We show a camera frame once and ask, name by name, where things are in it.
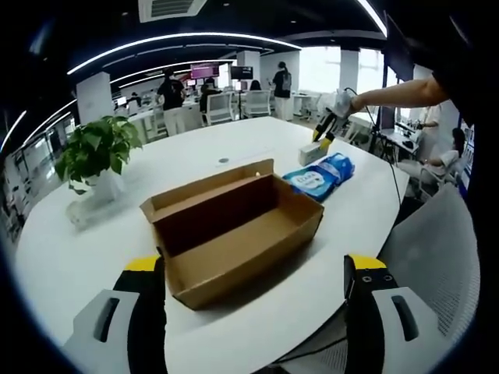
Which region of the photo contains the blue wall poster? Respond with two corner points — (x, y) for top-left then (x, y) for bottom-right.
(459, 124), (476, 196)

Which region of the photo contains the black screen on stand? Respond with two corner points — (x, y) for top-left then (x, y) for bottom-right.
(384, 11), (414, 81)

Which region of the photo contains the white office chair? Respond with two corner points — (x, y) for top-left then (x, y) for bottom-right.
(243, 90), (272, 119)
(206, 92), (235, 125)

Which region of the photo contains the white tissue pack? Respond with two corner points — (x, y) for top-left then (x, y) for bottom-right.
(298, 142), (332, 167)

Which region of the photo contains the green potted plant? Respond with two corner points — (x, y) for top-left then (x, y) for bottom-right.
(54, 115), (143, 203)

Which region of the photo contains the brown cardboard shoe box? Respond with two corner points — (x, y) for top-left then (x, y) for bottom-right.
(140, 157), (325, 312)

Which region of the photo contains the ceiling air conditioner vent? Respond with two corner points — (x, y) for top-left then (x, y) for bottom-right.
(138, 0), (207, 23)

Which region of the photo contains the white table socket panel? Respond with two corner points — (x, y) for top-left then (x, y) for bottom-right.
(214, 146), (274, 164)

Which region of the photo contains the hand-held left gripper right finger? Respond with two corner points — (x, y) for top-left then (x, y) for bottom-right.
(342, 252), (442, 374)

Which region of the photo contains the grey mesh office chair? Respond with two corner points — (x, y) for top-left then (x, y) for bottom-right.
(272, 182), (483, 374)

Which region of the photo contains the purple lit monitor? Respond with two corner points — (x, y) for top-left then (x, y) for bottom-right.
(189, 63), (220, 79)

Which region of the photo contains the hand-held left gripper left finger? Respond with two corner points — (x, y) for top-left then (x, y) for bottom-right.
(61, 254), (168, 374)

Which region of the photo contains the white ceiling light strip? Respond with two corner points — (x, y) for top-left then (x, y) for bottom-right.
(356, 0), (389, 38)
(66, 33), (303, 75)

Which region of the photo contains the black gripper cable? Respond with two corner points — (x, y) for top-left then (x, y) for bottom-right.
(346, 87), (401, 219)

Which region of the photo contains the blue soft wipes pack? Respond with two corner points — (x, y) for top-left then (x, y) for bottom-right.
(282, 152), (356, 203)

